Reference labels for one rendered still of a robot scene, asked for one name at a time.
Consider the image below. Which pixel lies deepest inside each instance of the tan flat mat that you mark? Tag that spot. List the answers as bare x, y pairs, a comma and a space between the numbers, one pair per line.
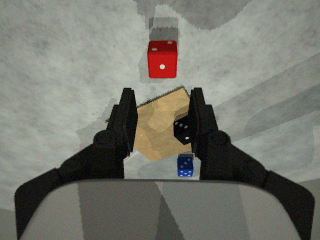
154, 136

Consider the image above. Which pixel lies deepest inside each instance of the red die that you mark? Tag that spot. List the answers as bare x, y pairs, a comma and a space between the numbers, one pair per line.
162, 59

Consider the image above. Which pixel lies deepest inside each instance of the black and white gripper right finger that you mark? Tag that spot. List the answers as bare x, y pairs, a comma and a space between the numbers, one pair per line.
226, 162

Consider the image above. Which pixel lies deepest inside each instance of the black die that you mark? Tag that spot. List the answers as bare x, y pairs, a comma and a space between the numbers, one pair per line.
181, 130

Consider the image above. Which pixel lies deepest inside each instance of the blue die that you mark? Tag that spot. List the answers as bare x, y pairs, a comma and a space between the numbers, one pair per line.
185, 166

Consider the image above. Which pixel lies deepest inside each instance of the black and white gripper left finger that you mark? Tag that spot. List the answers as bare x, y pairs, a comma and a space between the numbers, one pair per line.
96, 161

